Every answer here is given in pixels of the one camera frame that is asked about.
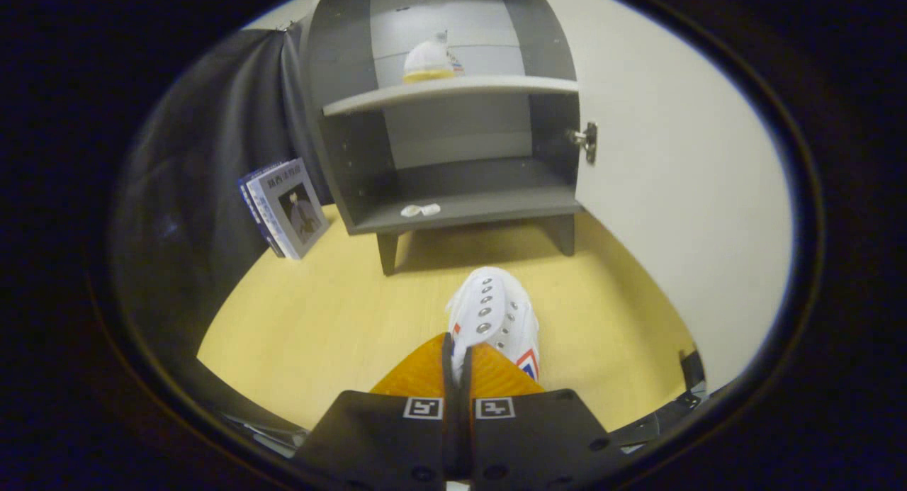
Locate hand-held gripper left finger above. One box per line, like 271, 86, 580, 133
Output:
294, 333, 455, 491

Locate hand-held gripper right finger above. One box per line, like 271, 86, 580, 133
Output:
464, 342, 624, 491

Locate white canvas shoe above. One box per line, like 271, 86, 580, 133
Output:
446, 266, 541, 383
402, 30, 466, 85

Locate white shoe cabinet door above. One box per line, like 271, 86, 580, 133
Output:
531, 0, 794, 396

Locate metal door hinge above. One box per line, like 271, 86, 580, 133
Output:
565, 121, 599, 167

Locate black angular object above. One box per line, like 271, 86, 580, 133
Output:
611, 346, 709, 449

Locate grey cover book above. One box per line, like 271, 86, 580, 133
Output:
257, 158, 331, 260

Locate blue white book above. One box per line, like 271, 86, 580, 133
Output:
238, 171, 286, 258

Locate black backdrop cloth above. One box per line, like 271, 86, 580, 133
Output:
113, 22, 334, 435

